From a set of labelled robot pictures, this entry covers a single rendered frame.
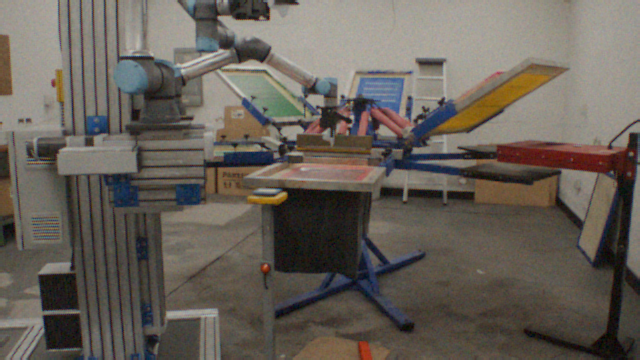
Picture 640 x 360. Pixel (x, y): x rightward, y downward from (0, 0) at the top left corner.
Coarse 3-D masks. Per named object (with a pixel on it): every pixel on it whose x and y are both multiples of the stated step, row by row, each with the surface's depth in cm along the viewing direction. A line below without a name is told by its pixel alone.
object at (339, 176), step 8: (336, 168) 297; (344, 168) 297; (352, 168) 297; (360, 168) 297; (368, 168) 297; (328, 176) 269; (336, 176) 269; (344, 176) 270; (352, 176) 270; (360, 176) 270
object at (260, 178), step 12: (264, 168) 270; (276, 168) 278; (384, 168) 274; (252, 180) 243; (264, 180) 241; (276, 180) 240; (288, 180) 239; (300, 180) 238; (312, 180) 237; (324, 180) 237; (336, 180) 238; (372, 180) 238
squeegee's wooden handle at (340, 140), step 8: (304, 136) 293; (312, 136) 292; (320, 136) 291; (336, 136) 289; (344, 136) 288; (352, 136) 287; (360, 136) 287; (368, 136) 286; (304, 144) 293; (312, 144) 293; (320, 144) 292; (328, 144) 291; (336, 144) 290; (344, 144) 289; (352, 144) 288; (360, 144) 287; (368, 144) 286
